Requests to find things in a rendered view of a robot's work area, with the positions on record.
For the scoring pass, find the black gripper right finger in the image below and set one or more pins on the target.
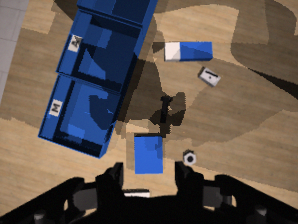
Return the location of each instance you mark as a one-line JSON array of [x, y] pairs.
[[252, 205]]

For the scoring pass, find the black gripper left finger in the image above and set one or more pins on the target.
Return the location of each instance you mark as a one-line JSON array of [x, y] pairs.
[[48, 208]]

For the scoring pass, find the grey hex nut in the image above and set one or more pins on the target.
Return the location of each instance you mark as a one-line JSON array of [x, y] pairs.
[[189, 158]]

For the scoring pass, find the black bolt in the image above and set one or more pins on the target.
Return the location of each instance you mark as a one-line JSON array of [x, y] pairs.
[[164, 109]]

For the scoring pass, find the white domino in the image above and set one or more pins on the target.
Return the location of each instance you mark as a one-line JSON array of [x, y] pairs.
[[138, 193]]

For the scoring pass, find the blue three-compartment bin rack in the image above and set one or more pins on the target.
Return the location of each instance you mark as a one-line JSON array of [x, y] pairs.
[[103, 59]]

